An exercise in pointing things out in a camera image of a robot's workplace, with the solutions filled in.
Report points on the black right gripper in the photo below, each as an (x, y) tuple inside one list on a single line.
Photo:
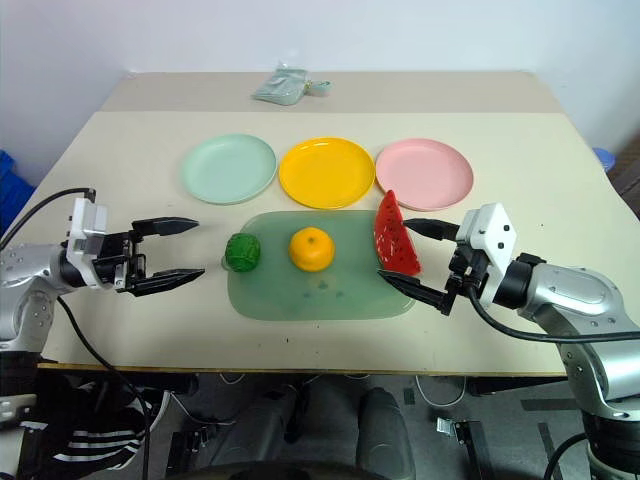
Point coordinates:
[(470, 270)]

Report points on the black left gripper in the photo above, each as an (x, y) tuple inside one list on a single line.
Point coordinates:
[(106, 260)]

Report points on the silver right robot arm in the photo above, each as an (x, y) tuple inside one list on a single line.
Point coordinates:
[(567, 290)]

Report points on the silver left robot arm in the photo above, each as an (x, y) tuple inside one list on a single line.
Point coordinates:
[(25, 272)]

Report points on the green toy vegetable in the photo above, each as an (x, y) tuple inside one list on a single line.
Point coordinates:
[(244, 252)]

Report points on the pink plate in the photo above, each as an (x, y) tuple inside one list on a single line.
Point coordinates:
[(425, 172)]

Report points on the mint green plate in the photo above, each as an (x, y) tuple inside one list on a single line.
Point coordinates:
[(227, 167)]

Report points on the orange toy fruit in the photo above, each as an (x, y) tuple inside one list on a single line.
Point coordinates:
[(311, 250)]

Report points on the yellow plate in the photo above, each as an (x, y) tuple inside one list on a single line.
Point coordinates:
[(327, 172)]

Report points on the red watermelon slice toy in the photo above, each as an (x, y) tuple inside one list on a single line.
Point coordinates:
[(395, 240)]

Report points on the translucent green tray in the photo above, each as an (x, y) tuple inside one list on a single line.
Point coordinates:
[(320, 300)]

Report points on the blue bin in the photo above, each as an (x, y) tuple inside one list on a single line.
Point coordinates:
[(12, 190)]

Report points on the dark grey rounded shape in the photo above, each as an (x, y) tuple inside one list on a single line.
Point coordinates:
[(387, 435)]

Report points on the black white striped cloth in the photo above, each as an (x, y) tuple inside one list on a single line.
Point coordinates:
[(100, 440)]

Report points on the clear plastic bag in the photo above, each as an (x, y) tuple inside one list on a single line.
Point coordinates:
[(280, 86)]

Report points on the blue plastic stool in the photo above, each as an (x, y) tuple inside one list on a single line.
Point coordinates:
[(604, 159)]

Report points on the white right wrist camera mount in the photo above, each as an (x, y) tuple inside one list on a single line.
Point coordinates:
[(492, 227)]

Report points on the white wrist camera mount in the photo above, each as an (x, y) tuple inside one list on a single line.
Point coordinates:
[(492, 227), (86, 225)]

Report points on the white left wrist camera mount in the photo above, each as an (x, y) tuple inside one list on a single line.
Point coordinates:
[(86, 225)]

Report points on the metal caster bracket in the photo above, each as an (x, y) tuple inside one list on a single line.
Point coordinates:
[(449, 428)]

